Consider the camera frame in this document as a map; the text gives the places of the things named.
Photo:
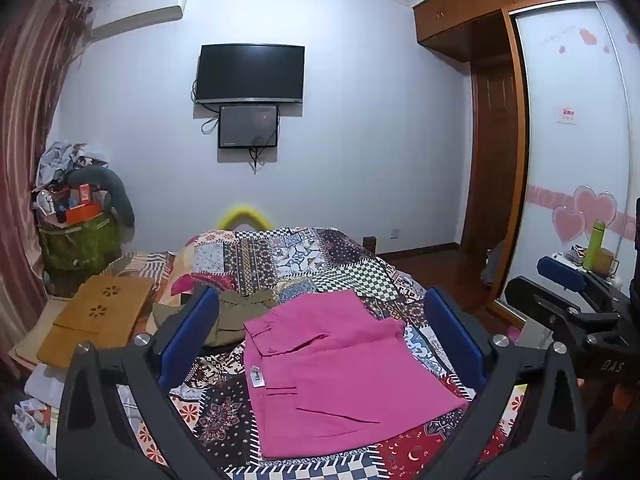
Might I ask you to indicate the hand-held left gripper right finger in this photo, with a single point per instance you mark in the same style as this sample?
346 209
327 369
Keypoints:
452 335

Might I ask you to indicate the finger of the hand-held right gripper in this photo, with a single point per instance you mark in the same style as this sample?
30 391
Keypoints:
540 297
567 272

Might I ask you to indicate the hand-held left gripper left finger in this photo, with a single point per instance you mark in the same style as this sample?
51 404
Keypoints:
189 332

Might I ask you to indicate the pink pants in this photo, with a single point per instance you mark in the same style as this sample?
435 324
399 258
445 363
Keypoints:
330 370

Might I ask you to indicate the olive green pants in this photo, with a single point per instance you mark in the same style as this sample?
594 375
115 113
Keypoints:
235 317

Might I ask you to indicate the white bedside table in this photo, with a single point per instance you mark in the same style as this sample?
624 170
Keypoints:
570 260

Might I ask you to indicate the green bottle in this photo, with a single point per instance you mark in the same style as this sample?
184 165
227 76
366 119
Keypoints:
595 242

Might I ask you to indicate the brown cup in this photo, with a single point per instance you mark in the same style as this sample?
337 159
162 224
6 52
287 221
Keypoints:
607 261

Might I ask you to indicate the pink pillow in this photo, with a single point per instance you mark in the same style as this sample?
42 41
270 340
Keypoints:
192 275

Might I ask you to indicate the striped orange bed sheet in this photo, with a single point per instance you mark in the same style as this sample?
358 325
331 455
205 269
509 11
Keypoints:
142 270

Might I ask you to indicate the wooden lap table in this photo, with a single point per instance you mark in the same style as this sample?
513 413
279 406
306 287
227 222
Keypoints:
95 320

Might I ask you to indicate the patchwork printed blanket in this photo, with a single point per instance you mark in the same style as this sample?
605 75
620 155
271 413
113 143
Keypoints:
300 270

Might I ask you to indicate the yellow curved cushion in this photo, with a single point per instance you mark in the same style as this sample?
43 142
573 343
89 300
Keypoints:
245 214

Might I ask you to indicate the wooden door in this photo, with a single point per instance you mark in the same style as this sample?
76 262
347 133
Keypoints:
492 160

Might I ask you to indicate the wardrobe with heart stickers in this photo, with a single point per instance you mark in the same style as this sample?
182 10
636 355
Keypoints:
570 135

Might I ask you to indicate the green patterned bag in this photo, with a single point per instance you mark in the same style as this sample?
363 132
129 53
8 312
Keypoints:
80 245

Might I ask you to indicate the grey neck pillow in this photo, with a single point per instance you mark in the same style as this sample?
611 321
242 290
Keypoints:
117 195

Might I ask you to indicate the orange box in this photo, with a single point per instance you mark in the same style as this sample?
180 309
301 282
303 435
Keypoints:
80 207

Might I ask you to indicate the clutter of small packets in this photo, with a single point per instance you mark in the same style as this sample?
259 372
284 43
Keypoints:
35 420

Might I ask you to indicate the pile of crumpled clothes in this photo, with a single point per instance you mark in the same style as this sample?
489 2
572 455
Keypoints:
65 157

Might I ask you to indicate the striped red curtain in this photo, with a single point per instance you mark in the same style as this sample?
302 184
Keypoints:
25 160

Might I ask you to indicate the wooden overhead cabinet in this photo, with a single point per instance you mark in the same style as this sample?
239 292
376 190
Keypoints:
475 5

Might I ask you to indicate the white air conditioner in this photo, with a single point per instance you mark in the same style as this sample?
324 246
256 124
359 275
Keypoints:
135 15

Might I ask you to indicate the white wall socket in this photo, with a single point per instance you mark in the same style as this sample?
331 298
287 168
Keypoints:
394 232

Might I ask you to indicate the wooden bed post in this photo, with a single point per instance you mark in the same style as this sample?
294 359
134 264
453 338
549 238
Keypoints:
369 243

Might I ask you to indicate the small black wall monitor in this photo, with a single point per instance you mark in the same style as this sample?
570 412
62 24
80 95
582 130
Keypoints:
248 126

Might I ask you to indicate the black wall television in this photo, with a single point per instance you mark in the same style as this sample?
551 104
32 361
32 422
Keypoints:
250 74

